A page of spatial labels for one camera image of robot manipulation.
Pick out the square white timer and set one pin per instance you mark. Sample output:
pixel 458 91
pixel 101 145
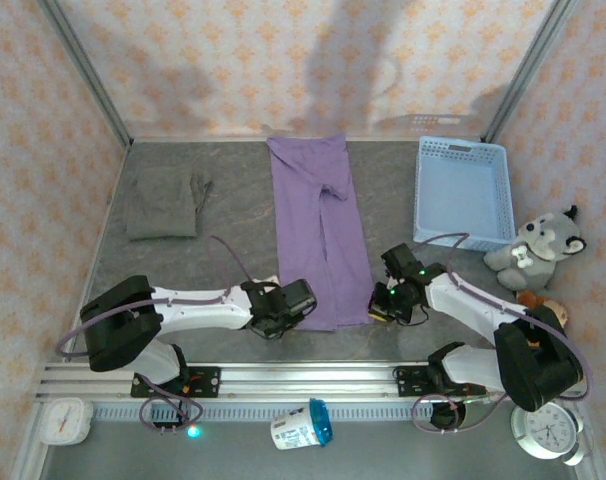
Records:
pixel 63 422

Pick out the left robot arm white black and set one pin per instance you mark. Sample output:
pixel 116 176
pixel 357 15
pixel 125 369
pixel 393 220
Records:
pixel 198 310

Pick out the grey garment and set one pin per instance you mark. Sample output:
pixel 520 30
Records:
pixel 158 205

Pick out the round white alarm clock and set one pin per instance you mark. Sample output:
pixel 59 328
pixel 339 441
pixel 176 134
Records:
pixel 545 432

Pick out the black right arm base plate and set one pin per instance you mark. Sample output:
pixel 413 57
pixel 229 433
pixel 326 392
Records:
pixel 408 382

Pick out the white cup with blue lid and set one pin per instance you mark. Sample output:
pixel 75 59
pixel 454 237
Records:
pixel 293 432

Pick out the brown plush bear toy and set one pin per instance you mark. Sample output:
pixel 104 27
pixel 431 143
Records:
pixel 558 307

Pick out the grey plush wolf toy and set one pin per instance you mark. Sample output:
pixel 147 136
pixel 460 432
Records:
pixel 533 250

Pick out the blue plastic laundry basket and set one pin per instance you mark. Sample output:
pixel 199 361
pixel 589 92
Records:
pixel 468 200

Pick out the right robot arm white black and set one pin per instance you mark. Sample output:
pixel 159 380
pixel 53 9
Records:
pixel 473 305

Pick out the aluminium frame post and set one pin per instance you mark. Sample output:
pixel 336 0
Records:
pixel 529 70
pixel 93 80

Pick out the aluminium mounting rail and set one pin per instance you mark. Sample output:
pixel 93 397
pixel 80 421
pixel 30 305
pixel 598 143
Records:
pixel 308 382

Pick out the purple t-shirt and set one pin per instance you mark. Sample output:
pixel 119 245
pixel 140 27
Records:
pixel 303 225

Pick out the aluminium frame bar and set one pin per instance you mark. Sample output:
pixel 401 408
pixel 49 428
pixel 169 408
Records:
pixel 208 138

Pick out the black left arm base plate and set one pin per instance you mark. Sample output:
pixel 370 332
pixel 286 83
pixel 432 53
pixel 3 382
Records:
pixel 208 382

